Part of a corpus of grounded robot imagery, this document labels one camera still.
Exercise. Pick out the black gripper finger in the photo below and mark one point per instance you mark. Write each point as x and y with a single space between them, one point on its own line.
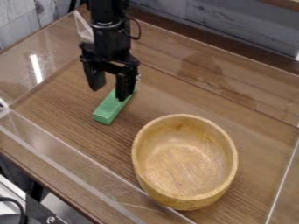
94 75
125 85

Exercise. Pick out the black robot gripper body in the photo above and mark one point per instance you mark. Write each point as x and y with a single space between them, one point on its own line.
109 48

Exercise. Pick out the green rectangular block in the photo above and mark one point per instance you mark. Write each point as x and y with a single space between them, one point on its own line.
109 108

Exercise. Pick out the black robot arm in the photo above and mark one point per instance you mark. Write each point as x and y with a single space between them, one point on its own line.
108 11

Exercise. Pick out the brown wooden bowl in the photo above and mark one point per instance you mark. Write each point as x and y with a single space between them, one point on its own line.
185 161

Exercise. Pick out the black metal bracket with screw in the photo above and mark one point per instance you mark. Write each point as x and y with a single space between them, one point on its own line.
38 214

